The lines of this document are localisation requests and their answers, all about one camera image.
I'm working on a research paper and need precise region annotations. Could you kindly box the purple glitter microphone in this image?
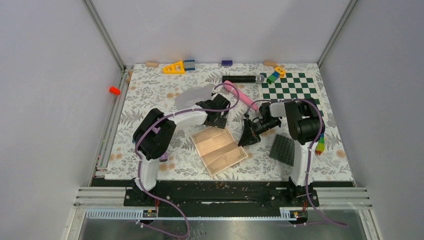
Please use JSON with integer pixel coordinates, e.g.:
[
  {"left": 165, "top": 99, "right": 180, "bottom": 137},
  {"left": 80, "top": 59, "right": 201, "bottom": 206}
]
[{"left": 159, "top": 152, "right": 168, "bottom": 163}]

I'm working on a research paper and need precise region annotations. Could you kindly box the purple flat toy brick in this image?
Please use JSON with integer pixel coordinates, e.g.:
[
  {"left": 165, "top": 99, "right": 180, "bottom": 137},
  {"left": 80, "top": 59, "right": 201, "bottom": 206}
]
[{"left": 221, "top": 60, "right": 233, "bottom": 66}]

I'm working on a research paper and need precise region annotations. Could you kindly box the yellow triangle shape toy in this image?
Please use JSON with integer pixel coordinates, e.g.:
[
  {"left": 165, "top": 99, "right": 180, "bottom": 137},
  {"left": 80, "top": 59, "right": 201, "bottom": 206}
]
[{"left": 162, "top": 60, "right": 185, "bottom": 75}]

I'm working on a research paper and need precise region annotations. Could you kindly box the red plastic cylinder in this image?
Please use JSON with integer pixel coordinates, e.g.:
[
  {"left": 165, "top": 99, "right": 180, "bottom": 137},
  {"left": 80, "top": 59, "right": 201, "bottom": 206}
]
[{"left": 108, "top": 86, "right": 121, "bottom": 96}]

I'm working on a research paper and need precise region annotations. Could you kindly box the green blue toy brick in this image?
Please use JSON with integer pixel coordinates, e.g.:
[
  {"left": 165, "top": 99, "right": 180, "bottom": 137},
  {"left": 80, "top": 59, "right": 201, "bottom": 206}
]
[{"left": 266, "top": 71, "right": 280, "bottom": 85}]

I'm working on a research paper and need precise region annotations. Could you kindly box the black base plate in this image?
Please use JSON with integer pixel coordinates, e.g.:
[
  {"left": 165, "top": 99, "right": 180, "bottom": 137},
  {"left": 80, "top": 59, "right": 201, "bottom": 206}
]
[{"left": 91, "top": 178, "right": 355, "bottom": 218}]

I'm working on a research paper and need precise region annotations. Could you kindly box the wooden block back right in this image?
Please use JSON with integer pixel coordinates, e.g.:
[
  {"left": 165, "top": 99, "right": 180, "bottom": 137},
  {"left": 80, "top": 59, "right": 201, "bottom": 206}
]
[{"left": 263, "top": 60, "right": 279, "bottom": 68}]

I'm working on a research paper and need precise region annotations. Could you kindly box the dark grey studded baseplate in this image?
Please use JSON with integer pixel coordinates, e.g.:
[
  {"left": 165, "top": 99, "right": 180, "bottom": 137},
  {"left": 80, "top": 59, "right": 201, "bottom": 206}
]
[{"left": 268, "top": 134, "right": 295, "bottom": 167}]

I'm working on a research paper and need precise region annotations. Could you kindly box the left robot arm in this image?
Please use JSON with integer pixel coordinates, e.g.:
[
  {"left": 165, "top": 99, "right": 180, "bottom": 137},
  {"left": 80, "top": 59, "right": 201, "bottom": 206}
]
[{"left": 133, "top": 93, "right": 231, "bottom": 206}]

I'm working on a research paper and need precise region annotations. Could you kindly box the wooden block by rail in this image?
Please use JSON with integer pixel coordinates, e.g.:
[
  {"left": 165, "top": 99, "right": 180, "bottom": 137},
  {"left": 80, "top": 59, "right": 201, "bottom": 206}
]
[{"left": 125, "top": 70, "right": 133, "bottom": 84}]

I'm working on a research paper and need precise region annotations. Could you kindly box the light wooden block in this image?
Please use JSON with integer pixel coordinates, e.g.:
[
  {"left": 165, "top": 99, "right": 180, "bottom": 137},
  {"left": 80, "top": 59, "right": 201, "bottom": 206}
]
[{"left": 145, "top": 61, "right": 159, "bottom": 68}]

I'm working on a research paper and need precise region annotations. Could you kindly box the grey and blue brick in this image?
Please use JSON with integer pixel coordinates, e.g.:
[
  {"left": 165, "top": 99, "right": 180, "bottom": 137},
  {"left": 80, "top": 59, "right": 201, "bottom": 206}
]
[{"left": 183, "top": 59, "right": 196, "bottom": 71}]

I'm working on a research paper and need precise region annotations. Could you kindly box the aluminium side rail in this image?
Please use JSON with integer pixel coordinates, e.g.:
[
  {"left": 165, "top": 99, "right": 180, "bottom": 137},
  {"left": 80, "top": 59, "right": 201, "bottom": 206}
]
[{"left": 94, "top": 65, "right": 134, "bottom": 172}]

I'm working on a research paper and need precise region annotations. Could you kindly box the green white chessboard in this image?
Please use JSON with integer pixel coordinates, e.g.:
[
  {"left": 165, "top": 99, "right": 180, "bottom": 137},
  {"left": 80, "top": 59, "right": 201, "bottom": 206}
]
[{"left": 259, "top": 71, "right": 324, "bottom": 116}]

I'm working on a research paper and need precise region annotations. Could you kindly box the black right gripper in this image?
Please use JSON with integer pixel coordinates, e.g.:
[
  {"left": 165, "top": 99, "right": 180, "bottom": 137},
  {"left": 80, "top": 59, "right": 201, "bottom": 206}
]
[{"left": 238, "top": 118, "right": 280, "bottom": 149}]

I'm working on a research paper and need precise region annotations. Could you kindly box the floral patterned table mat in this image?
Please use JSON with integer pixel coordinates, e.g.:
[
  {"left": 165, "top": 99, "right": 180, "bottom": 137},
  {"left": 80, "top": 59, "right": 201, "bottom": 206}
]
[{"left": 105, "top": 63, "right": 354, "bottom": 182}]

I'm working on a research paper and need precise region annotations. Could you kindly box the pink microphone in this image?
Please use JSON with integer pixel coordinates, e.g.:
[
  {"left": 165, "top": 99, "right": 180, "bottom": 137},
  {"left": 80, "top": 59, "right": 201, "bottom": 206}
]
[{"left": 224, "top": 80, "right": 259, "bottom": 111}]

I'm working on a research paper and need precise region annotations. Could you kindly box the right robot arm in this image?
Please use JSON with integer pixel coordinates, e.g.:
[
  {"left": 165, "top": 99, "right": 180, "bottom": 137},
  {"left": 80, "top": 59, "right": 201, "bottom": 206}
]
[{"left": 238, "top": 97, "right": 325, "bottom": 206}]

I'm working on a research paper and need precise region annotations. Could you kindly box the orange yellow ring toy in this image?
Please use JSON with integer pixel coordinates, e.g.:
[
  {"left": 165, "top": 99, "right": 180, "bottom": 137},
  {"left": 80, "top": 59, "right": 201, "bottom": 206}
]
[{"left": 272, "top": 66, "right": 286, "bottom": 78}]

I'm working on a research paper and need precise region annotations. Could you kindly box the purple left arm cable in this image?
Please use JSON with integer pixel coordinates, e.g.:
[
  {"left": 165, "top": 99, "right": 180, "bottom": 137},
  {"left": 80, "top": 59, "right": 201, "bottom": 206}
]
[{"left": 132, "top": 82, "right": 241, "bottom": 239}]

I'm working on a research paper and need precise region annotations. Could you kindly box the black microphone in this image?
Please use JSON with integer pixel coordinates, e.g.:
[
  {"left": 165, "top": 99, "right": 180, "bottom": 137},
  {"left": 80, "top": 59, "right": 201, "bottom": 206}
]
[{"left": 222, "top": 74, "right": 265, "bottom": 84}]

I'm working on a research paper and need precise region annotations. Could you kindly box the white perforated cable tray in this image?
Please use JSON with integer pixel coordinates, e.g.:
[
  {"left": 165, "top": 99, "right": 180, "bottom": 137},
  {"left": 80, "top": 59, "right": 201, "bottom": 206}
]
[{"left": 85, "top": 208, "right": 297, "bottom": 221}]

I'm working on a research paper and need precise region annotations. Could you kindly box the multicolour brick stack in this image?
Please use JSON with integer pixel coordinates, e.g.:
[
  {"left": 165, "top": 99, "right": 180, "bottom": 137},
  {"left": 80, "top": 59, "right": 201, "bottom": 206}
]
[{"left": 315, "top": 133, "right": 326, "bottom": 156}]

